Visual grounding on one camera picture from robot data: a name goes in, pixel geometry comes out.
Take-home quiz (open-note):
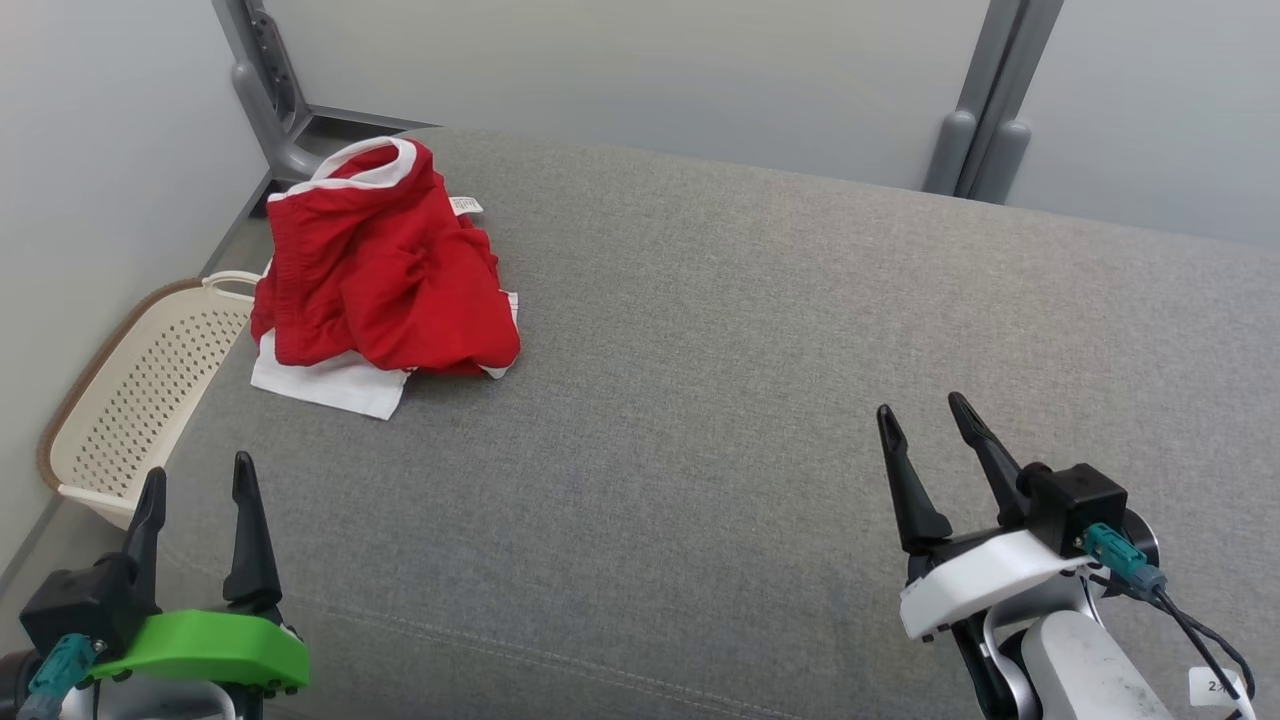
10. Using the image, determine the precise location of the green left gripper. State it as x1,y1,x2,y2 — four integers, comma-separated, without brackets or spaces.
88,450,312,720

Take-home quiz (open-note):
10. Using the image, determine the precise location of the red white basketball jersey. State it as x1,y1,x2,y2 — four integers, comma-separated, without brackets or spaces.
250,135,521,422

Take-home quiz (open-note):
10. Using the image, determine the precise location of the teal plug black cable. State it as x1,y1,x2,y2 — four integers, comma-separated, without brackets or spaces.
1078,522,1259,720
18,632,101,720

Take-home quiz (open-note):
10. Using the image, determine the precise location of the red shorts white stripe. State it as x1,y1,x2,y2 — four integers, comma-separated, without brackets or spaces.
250,180,523,381

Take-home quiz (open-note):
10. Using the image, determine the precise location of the left teal plug black cable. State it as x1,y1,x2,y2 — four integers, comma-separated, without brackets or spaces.
18,632,101,720

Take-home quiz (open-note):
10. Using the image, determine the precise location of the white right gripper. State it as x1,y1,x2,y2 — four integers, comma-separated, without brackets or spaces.
877,392,1101,641

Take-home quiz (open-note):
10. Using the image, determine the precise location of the white cable label tag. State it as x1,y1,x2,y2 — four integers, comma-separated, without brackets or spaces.
1188,665,1256,719

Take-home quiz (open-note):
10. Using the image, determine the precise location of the right teal plug black cable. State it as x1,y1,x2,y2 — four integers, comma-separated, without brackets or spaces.
1078,522,1259,720

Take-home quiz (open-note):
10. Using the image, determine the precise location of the cream perforated laundry basket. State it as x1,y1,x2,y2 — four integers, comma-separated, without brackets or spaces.
38,270,263,531

